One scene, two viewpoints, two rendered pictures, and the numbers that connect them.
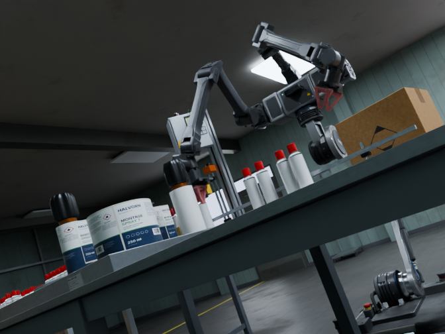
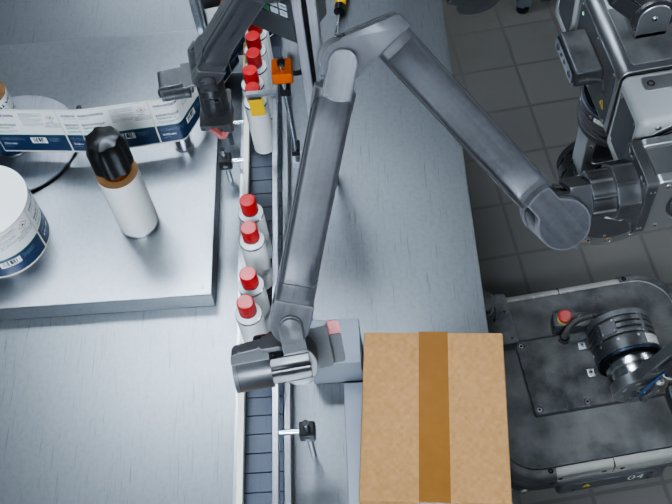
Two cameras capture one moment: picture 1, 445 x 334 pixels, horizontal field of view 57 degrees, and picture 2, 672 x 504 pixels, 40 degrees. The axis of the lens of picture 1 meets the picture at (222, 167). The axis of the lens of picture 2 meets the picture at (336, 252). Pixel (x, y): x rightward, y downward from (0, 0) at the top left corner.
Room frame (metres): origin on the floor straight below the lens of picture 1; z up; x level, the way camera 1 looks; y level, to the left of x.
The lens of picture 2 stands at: (1.17, -1.10, 2.57)
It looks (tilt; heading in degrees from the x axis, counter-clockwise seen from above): 57 degrees down; 56
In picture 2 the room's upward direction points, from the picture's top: 8 degrees counter-clockwise
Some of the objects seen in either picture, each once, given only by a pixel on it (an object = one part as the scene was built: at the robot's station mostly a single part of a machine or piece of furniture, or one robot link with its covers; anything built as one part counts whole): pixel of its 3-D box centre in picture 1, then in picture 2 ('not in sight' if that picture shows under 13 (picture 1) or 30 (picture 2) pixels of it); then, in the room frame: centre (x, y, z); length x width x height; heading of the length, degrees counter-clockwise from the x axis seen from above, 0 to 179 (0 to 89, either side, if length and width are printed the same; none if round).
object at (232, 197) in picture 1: (222, 169); (315, 80); (1.91, 0.01, 1.16); 0.04 x 0.04 x 0.67; 52
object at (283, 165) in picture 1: (288, 175); (255, 300); (1.55, -0.22, 0.98); 0.05 x 0.05 x 0.20
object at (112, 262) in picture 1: (130, 269); (80, 164); (1.49, 0.43, 0.86); 0.80 x 0.67 x 0.05; 52
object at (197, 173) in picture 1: (195, 177); (214, 101); (1.73, 0.13, 1.14); 0.10 x 0.07 x 0.07; 53
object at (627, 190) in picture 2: (336, 69); (613, 190); (1.93, -0.69, 1.45); 0.09 x 0.08 x 0.12; 58
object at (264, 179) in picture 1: (267, 186); (256, 255); (1.61, -0.14, 0.98); 0.05 x 0.05 x 0.20
